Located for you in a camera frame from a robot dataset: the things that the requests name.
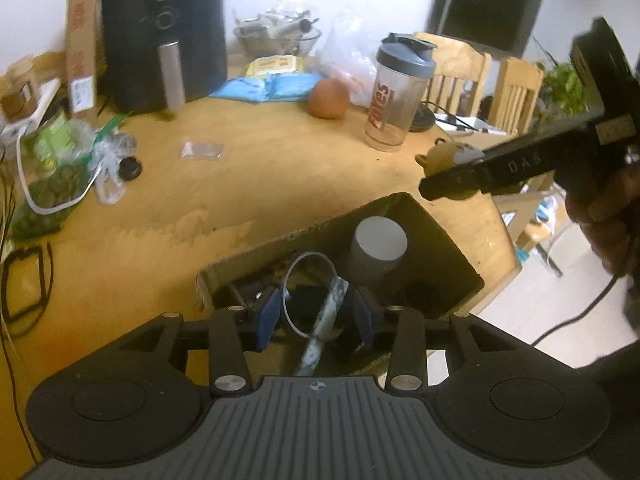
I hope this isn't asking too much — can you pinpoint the black air fryer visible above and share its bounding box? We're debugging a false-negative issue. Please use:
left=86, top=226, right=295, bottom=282
left=97, top=0, right=228, bottom=116

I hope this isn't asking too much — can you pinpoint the grey cylindrical can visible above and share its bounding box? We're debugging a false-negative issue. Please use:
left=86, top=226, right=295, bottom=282
left=348, top=215, right=409, bottom=288

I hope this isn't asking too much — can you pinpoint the small clear plastic bag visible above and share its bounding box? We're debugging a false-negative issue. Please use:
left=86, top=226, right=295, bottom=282
left=90, top=132, right=138, bottom=206

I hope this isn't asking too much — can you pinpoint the small clear packet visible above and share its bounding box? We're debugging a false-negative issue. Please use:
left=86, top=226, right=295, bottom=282
left=181, top=140, right=224, bottom=161

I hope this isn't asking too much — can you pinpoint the yellow packet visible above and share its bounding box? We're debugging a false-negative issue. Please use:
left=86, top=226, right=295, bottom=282
left=246, top=55, right=305, bottom=78

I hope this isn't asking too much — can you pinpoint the white cable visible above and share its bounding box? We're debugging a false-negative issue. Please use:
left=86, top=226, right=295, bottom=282
left=15, top=130, right=108, bottom=213

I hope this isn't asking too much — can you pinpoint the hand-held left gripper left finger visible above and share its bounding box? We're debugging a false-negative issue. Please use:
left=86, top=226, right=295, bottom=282
left=107, top=285, right=281, bottom=396

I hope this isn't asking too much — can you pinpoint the wooden chair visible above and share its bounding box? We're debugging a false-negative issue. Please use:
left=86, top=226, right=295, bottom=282
left=487, top=57, right=546, bottom=136
left=412, top=32, right=501, bottom=121

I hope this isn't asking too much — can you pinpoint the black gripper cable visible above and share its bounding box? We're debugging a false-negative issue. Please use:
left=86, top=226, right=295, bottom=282
left=530, top=255, right=631, bottom=348

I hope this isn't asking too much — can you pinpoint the black wall television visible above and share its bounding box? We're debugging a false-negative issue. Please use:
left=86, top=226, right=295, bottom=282
left=427, top=0, right=546, bottom=56

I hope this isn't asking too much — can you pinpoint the black power cable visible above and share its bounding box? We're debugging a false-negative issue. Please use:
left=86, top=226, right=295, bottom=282
left=0, top=305, right=41, bottom=463

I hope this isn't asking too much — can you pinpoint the black cable loop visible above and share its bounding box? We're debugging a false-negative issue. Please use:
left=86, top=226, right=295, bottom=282
left=0, top=242, right=55, bottom=336

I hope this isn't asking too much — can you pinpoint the grey stick sachet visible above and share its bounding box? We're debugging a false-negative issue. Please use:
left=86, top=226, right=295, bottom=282
left=292, top=277, right=349, bottom=378

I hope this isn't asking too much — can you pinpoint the clear shaker bottle grey lid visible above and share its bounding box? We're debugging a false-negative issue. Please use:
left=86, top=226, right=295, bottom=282
left=364, top=32, right=438, bottom=152

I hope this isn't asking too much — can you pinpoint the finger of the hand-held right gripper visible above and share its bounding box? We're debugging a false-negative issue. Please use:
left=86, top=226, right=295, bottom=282
left=419, top=117, right=601, bottom=201

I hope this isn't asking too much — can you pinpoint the person's right hand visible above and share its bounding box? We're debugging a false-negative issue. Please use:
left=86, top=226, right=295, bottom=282
left=565, top=160, right=640, bottom=276

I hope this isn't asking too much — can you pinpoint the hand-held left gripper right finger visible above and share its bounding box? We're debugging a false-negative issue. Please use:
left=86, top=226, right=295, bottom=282
left=352, top=287, right=526, bottom=393

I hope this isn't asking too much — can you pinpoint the green plastic strip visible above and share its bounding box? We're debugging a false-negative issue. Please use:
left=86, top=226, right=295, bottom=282
left=95, top=112, right=132, bottom=138

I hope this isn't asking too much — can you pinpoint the white power strip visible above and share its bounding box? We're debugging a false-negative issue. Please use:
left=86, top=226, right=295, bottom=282
left=0, top=77, right=63, bottom=143

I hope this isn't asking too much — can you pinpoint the black round cap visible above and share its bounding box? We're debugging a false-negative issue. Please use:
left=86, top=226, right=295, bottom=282
left=117, top=157, right=143, bottom=182

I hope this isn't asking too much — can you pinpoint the long labelled cardboard box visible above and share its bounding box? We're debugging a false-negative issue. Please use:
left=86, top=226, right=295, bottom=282
left=66, top=0, right=103, bottom=113

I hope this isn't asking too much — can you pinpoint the thin metal ring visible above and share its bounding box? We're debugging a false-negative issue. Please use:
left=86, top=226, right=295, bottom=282
left=281, top=252, right=346, bottom=337

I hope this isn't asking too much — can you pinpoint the small bear-shaped toy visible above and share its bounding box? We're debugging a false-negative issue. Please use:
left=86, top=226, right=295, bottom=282
left=415, top=140, right=483, bottom=201

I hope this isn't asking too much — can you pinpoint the large translucent plastic bag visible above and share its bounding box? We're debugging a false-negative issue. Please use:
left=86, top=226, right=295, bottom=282
left=317, top=7, right=386, bottom=108

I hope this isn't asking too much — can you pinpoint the black round base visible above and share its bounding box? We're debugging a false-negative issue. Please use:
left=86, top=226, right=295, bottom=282
left=410, top=102, right=438, bottom=133

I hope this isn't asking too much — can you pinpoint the orange fruit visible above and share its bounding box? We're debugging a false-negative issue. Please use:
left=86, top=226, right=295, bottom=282
left=307, top=78, right=350, bottom=120

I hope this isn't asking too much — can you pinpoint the brown tape roll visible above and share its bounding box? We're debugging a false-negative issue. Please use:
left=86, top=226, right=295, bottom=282
left=0, top=57, right=43, bottom=118

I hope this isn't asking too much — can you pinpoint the glass bowl with utensils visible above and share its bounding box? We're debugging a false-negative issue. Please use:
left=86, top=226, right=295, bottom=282
left=234, top=7, right=322, bottom=58

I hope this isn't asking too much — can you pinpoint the white booklet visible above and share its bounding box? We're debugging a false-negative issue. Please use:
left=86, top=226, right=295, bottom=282
left=435, top=112, right=507, bottom=136

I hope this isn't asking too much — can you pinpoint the green potted plant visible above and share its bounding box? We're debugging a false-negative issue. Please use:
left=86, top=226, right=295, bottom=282
left=532, top=60, right=591, bottom=121

